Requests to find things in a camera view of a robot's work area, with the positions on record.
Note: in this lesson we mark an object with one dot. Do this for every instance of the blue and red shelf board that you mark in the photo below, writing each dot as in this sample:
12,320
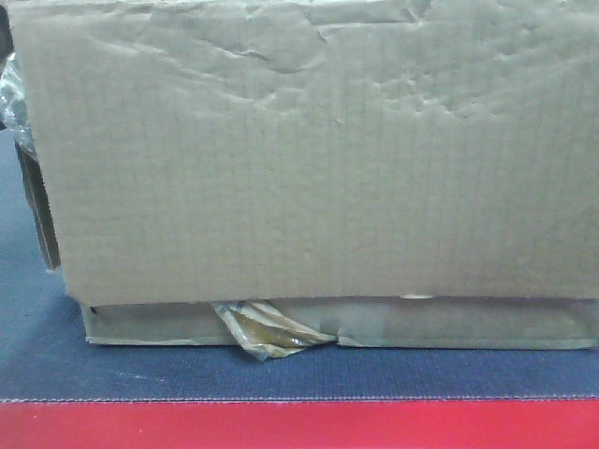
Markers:
58,391

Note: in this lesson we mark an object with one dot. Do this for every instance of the crumpled clear packing tape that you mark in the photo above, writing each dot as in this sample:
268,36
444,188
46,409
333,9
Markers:
264,332

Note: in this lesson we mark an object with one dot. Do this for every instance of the large brown cardboard box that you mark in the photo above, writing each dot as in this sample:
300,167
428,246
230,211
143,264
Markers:
395,173

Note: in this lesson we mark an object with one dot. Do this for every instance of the crinkled clear plastic wrap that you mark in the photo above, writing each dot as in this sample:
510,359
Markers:
14,115

